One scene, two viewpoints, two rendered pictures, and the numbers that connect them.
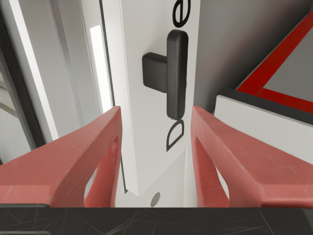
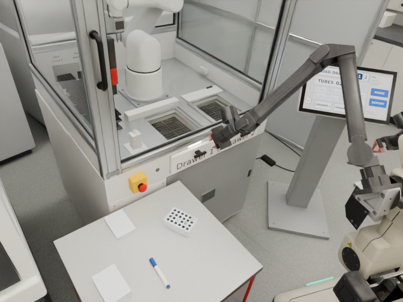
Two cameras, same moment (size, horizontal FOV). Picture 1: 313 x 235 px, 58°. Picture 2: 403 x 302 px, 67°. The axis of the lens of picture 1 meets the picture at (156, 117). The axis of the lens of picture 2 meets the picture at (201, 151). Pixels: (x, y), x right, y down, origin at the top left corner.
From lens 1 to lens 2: 1.39 m
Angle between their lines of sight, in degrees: 68
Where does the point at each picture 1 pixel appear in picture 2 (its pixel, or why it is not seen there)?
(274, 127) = (186, 191)
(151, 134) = (185, 156)
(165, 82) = (198, 153)
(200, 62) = (185, 172)
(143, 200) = (162, 163)
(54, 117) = (194, 136)
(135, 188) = (175, 156)
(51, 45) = (202, 135)
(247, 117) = (182, 187)
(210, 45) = (186, 174)
